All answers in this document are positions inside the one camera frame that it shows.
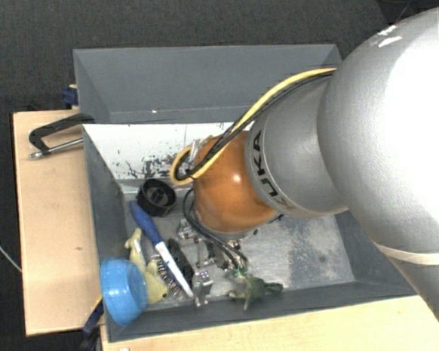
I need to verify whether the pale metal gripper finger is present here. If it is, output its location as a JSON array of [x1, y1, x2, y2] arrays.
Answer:
[[191, 269, 218, 309], [176, 216, 207, 248]]

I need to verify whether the black round cap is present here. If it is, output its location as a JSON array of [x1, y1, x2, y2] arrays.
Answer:
[[134, 176, 180, 220]]

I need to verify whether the green toy animal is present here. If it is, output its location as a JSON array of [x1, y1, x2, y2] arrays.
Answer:
[[226, 270, 286, 313]]

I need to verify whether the pale yellow toy animal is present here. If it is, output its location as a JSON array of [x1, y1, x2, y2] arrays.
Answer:
[[123, 226, 170, 307]]

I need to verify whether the blue plastic bowl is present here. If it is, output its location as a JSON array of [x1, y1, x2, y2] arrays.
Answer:
[[98, 255, 152, 329]]

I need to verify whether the pale flat board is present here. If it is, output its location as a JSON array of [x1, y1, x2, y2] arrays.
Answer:
[[8, 106, 106, 337]]

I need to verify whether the grey metal bin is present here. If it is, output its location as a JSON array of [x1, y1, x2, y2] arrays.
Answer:
[[71, 23, 422, 344]]

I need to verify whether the blue and white handled brush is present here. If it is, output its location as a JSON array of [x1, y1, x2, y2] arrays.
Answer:
[[127, 196, 196, 304]]

